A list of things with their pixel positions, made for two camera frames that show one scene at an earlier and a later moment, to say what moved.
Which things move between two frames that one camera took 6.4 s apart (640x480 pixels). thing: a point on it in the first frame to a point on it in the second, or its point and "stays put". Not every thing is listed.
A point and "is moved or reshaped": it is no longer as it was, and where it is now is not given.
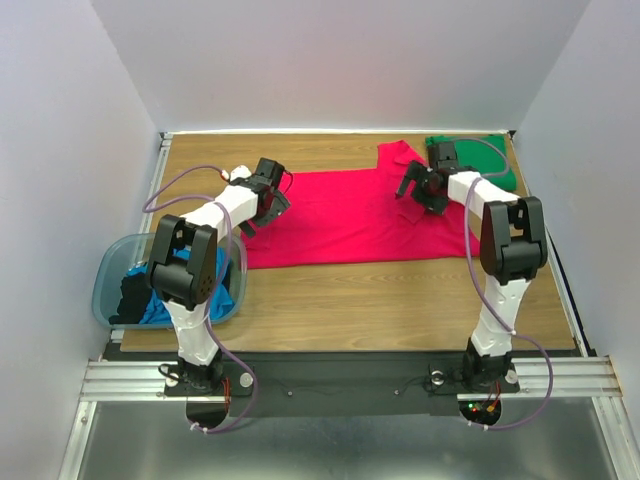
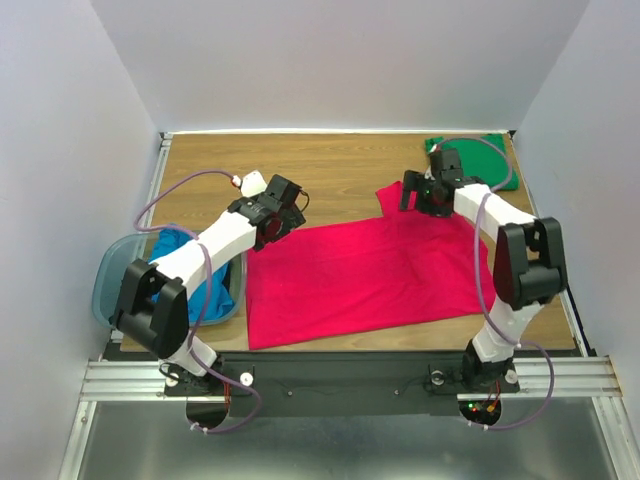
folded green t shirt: [483, 154] stays put
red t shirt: [356, 215] is moved or reshaped
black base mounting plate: [344, 384] stays put
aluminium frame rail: [132, 381] stays put
